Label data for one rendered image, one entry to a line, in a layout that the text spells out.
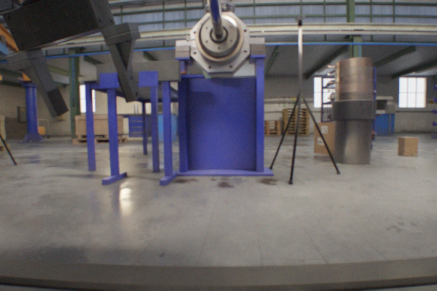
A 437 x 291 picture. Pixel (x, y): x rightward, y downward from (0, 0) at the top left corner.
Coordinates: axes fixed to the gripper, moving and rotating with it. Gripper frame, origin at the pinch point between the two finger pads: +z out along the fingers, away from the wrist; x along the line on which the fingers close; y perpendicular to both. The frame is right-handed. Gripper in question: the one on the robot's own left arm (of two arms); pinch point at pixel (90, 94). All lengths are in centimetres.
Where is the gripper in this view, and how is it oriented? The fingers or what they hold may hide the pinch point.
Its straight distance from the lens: 40.1
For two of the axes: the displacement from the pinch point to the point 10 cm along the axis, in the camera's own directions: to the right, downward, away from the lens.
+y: 0.8, -4.7, 8.8
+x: -9.8, 1.3, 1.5
